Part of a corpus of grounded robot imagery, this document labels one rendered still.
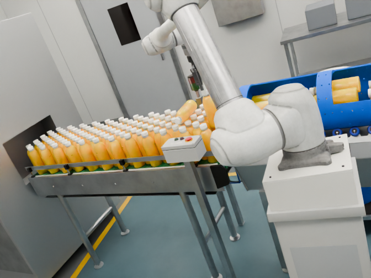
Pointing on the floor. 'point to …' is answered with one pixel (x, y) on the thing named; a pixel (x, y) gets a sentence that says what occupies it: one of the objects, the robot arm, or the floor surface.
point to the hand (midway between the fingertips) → (205, 88)
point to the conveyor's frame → (155, 175)
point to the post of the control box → (209, 218)
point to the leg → (273, 232)
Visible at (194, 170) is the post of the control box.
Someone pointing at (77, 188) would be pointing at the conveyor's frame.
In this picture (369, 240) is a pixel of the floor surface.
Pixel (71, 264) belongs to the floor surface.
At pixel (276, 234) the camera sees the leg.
